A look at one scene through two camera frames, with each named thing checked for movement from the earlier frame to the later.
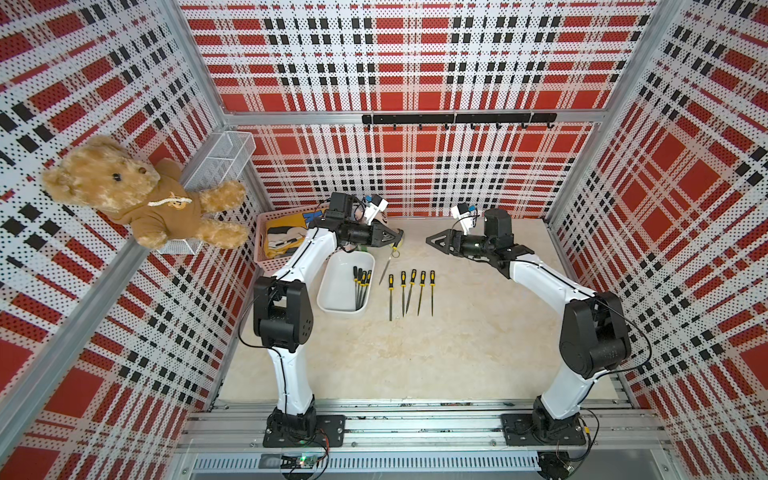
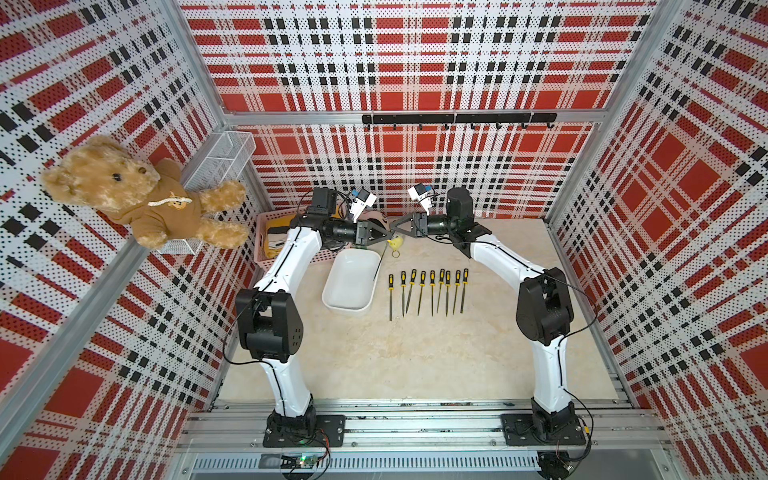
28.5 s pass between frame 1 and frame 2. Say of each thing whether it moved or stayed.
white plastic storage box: stayed
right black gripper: moved
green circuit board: stayed
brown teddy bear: stayed
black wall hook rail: stayed
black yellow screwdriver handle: moved
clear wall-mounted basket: stayed
